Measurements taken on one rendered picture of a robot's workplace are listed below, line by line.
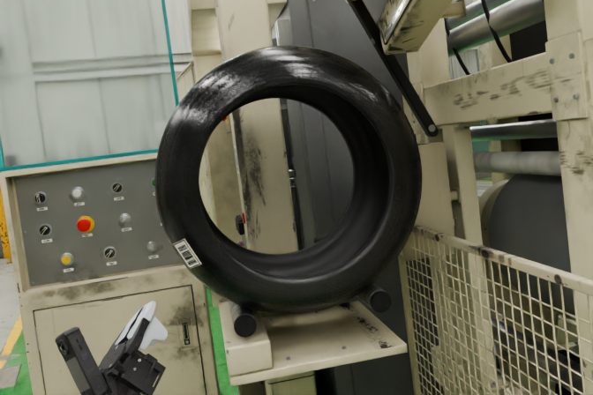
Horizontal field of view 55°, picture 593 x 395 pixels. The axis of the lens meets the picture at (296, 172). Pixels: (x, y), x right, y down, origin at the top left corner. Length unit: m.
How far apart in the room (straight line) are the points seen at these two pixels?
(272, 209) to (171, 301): 0.53
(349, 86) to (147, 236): 0.97
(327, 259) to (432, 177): 0.36
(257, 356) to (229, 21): 0.83
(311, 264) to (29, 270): 0.93
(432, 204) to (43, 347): 1.23
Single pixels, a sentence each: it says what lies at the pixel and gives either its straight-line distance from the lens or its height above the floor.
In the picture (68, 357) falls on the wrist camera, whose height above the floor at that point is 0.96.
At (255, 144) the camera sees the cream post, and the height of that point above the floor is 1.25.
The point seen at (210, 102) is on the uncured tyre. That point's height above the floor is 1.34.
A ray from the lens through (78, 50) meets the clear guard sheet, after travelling 1.90.
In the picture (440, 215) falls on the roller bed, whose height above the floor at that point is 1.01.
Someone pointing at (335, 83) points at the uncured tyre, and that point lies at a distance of 1.14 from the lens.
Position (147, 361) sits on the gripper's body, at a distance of 1.01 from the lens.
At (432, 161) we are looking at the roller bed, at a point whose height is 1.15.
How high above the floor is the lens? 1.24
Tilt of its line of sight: 3 degrees down
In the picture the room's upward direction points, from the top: 7 degrees counter-clockwise
